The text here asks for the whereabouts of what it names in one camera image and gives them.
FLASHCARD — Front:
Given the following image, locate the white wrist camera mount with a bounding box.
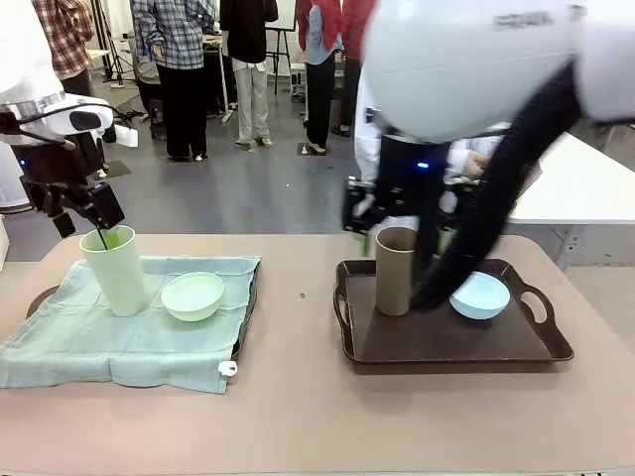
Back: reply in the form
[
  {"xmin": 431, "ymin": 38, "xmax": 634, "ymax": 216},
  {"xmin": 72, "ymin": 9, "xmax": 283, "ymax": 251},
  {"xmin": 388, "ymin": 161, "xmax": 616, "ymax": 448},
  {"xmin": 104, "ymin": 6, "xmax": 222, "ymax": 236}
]
[{"xmin": 63, "ymin": 96, "xmax": 140, "ymax": 149}]

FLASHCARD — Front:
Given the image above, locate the bystander in black top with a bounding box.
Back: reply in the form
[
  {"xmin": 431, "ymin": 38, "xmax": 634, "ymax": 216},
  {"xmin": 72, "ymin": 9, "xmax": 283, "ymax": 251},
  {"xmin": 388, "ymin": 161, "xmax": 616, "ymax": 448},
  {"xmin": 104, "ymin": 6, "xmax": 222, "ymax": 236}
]
[{"xmin": 219, "ymin": 0, "xmax": 279, "ymax": 148}]

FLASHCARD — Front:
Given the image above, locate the light green tall cup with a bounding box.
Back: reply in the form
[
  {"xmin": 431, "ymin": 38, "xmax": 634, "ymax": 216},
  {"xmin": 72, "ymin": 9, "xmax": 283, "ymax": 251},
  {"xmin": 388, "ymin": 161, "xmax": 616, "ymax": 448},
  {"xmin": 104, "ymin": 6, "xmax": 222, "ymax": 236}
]
[{"xmin": 79, "ymin": 225, "xmax": 148, "ymax": 317}]

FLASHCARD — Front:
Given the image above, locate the black tripod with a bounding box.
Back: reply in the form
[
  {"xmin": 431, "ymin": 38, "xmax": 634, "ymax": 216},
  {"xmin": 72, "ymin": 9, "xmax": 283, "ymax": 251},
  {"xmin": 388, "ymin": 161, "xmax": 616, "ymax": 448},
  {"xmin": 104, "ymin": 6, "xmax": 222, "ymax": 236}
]
[{"xmin": 96, "ymin": 0, "xmax": 133, "ymax": 90}]

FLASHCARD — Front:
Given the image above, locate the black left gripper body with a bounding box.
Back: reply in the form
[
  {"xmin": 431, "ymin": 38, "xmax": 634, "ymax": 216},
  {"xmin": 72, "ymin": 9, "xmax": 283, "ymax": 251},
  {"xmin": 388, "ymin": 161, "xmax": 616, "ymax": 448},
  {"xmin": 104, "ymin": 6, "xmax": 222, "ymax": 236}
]
[{"xmin": 9, "ymin": 131, "xmax": 108, "ymax": 217}]

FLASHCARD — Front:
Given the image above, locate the white table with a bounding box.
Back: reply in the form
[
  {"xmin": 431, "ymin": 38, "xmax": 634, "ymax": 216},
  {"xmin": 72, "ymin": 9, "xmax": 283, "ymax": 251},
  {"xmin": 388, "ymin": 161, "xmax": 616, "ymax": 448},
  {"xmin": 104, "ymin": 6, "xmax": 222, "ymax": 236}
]
[{"xmin": 508, "ymin": 131, "xmax": 635, "ymax": 272}]

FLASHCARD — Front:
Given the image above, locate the light green bowl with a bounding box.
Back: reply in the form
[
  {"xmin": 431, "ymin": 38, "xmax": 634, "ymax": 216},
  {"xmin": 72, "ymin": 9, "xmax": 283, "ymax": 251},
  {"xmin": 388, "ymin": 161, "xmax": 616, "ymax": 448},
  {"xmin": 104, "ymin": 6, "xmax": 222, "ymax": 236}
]
[{"xmin": 160, "ymin": 271, "xmax": 225, "ymax": 323}]

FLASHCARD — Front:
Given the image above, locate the black easel stand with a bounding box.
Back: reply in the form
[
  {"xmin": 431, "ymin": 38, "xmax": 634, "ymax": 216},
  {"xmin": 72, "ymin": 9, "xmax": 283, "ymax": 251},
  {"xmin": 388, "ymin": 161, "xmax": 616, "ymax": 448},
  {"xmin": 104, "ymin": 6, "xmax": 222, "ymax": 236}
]
[{"xmin": 265, "ymin": 27, "xmax": 297, "ymax": 95}]

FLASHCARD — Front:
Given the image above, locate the dark brown tray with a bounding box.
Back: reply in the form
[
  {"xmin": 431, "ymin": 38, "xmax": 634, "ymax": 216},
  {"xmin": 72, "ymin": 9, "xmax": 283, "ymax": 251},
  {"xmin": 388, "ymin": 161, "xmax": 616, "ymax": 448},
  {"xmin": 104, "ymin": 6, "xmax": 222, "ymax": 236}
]
[
  {"xmin": 24, "ymin": 257, "xmax": 263, "ymax": 363},
  {"xmin": 332, "ymin": 258, "xmax": 575, "ymax": 366}
]

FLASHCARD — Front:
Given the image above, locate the bystander in red plaid shirt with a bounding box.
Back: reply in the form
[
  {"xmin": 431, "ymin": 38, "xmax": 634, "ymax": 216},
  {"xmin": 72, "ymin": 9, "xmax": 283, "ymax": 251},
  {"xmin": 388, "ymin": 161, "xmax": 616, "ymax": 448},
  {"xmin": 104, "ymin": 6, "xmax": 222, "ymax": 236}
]
[{"xmin": 32, "ymin": 0, "xmax": 95, "ymax": 98}]

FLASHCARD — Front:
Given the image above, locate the person in white hoodie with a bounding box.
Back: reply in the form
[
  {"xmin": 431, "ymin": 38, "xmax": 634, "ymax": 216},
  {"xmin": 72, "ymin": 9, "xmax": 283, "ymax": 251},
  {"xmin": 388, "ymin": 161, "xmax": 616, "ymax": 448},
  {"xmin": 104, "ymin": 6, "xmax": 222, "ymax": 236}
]
[{"xmin": 354, "ymin": 63, "xmax": 497, "ymax": 212}]

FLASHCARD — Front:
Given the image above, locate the grey floor plate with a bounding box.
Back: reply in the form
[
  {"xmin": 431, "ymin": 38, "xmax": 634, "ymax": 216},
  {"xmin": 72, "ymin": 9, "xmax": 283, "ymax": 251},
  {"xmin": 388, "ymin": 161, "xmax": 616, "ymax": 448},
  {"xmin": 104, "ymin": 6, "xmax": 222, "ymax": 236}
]
[{"xmin": 101, "ymin": 159, "xmax": 133, "ymax": 179}]

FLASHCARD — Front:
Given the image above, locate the green cloth mat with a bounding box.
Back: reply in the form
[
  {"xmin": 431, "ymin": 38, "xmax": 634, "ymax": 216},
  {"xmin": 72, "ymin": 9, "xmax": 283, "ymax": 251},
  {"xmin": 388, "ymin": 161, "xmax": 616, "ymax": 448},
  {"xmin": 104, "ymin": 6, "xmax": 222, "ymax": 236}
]
[{"xmin": 0, "ymin": 255, "xmax": 263, "ymax": 396}]

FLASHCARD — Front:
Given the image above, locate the person's left hand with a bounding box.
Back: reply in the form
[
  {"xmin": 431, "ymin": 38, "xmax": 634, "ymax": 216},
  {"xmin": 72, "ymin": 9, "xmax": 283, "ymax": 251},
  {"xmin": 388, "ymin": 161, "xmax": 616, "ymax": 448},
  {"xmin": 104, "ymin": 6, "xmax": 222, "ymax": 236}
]
[{"xmin": 465, "ymin": 151, "xmax": 492, "ymax": 179}]

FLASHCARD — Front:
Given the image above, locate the bystander in red vest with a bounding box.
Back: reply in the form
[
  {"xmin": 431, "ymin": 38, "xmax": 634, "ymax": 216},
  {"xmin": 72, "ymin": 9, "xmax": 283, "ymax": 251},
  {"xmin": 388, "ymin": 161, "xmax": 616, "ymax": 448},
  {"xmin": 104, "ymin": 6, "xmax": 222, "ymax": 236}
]
[{"xmin": 297, "ymin": 0, "xmax": 343, "ymax": 155}]

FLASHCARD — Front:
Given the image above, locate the light blue bowl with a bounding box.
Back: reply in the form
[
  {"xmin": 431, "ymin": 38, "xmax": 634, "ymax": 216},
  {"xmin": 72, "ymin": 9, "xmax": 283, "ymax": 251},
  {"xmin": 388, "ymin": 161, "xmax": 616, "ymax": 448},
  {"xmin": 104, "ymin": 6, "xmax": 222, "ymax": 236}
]
[{"xmin": 448, "ymin": 271, "xmax": 511, "ymax": 321}]

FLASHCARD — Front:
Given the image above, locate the brown tall cup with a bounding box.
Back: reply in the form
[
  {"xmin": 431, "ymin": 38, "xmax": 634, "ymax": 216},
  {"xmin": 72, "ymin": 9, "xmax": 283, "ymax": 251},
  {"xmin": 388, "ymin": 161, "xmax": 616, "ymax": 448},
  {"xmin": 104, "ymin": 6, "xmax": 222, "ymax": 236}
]
[{"xmin": 374, "ymin": 226, "xmax": 418, "ymax": 317}]

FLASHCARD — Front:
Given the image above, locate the white air purifier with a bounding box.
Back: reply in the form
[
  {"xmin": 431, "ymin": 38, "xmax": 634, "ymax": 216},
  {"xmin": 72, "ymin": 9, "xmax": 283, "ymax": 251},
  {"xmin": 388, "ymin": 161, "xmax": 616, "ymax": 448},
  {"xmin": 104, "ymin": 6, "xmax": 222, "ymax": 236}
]
[{"xmin": 0, "ymin": 143, "xmax": 36, "ymax": 215}]

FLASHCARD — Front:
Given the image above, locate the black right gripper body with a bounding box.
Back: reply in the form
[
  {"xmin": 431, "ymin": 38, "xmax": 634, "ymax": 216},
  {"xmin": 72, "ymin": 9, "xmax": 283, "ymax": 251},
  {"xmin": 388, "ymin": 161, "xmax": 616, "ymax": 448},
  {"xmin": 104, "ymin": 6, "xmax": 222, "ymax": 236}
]
[{"xmin": 376, "ymin": 134, "xmax": 447, "ymax": 219}]

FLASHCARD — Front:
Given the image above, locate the black cable hose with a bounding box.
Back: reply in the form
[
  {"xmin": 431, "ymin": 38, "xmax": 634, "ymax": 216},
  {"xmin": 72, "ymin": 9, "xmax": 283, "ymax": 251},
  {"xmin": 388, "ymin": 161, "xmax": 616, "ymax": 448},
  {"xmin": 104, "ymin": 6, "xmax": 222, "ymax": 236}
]
[{"xmin": 411, "ymin": 59, "xmax": 591, "ymax": 311}]

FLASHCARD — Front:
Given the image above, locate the bystander in blue plaid shirt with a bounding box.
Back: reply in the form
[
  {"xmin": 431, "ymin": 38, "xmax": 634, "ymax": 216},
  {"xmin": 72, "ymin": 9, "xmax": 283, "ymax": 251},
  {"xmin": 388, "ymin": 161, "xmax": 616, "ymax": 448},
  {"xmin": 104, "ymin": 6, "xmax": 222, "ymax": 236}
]
[{"xmin": 131, "ymin": 0, "xmax": 219, "ymax": 163}]

